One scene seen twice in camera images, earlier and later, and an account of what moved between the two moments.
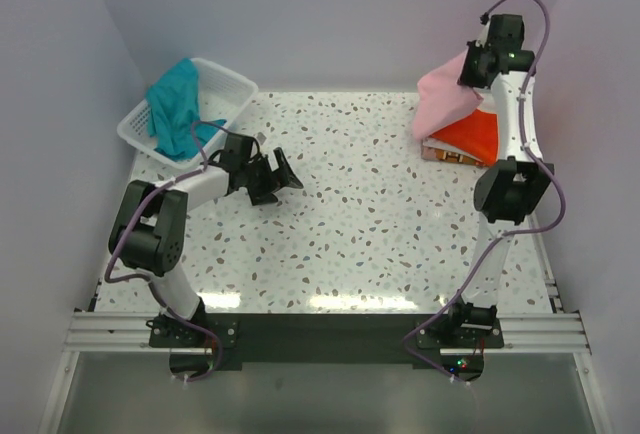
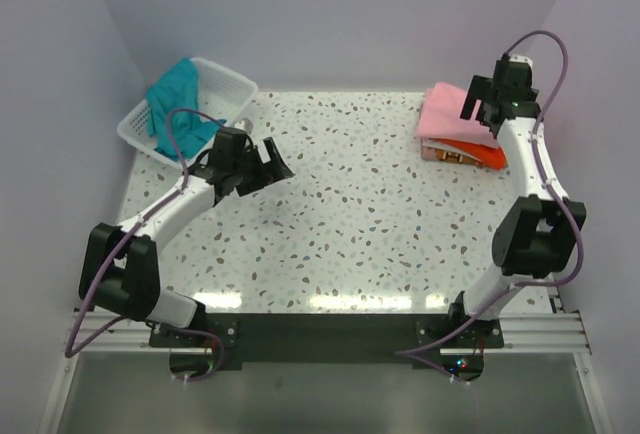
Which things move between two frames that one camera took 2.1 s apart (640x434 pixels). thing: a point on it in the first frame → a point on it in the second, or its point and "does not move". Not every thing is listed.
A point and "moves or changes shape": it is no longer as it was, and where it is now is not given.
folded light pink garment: [429, 153] does not move
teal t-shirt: [173, 112] does not move
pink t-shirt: [441, 100] moves or changes shape
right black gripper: [466, 78] → [479, 89]
